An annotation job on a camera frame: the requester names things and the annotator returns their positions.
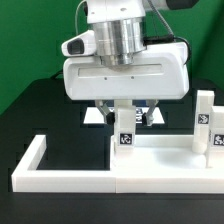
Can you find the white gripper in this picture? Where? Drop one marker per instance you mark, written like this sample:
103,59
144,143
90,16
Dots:
158,73

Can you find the white desk top tray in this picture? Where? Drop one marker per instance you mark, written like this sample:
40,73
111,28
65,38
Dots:
164,164

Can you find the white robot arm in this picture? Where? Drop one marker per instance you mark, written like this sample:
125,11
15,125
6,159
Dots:
115,60

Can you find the marker base plate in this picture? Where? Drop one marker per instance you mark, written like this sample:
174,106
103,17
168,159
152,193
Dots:
93,116

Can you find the white U-shaped frame fence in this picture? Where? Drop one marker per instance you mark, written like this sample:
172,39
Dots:
27,177

